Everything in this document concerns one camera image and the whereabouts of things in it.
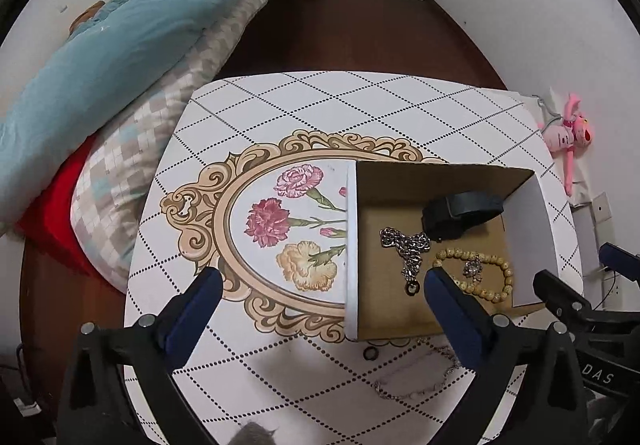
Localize wooden bead bracelet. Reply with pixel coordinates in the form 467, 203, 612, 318
430, 247, 516, 304

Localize thin silver necklace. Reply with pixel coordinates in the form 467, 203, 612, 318
372, 343, 464, 402

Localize white power strip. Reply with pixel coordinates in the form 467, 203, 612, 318
591, 193, 620, 311

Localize white cardboard box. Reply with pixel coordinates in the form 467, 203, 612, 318
344, 161, 559, 341

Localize black smart watch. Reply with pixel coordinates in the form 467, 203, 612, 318
422, 191, 503, 243

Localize pink panther plush toy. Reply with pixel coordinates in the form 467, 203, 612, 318
537, 93, 593, 197

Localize white patterned tablecloth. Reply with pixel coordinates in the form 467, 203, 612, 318
125, 72, 584, 444

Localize checkered beige mattress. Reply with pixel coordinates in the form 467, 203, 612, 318
70, 0, 268, 293

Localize red bed sheet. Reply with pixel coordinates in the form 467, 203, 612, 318
16, 135, 140, 293

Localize teal blue blanket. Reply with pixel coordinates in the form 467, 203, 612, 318
1, 0, 238, 227

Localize chunky silver chain bracelet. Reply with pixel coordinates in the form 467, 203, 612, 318
378, 225, 433, 297

